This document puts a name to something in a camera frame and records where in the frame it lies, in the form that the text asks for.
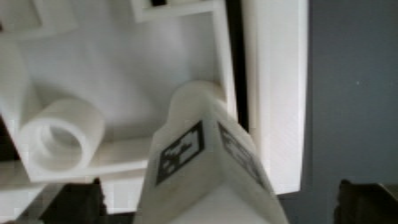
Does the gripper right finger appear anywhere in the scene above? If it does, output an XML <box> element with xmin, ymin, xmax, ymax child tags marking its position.
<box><xmin>335</xmin><ymin>179</ymin><xmax>398</xmax><ymax>224</ymax></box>

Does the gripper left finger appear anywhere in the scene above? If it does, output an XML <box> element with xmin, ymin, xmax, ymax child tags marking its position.
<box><xmin>34</xmin><ymin>181</ymin><xmax>111</xmax><ymax>224</ymax></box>

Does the white chair leg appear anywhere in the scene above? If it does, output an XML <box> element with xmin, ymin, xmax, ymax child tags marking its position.
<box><xmin>134</xmin><ymin>81</ymin><xmax>290</xmax><ymax>224</ymax></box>

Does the white chair seat part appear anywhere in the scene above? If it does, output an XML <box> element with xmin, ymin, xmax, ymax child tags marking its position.
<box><xmin>0</xmin><ymin>0</ymin><xmax>235</xmax><ymax>223</ymax></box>

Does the white right fence rail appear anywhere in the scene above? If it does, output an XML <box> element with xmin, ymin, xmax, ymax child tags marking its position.
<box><xmin>242</xmin><ymin>0</ymin><xmax>310</xmax><ymax>194</ymax></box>

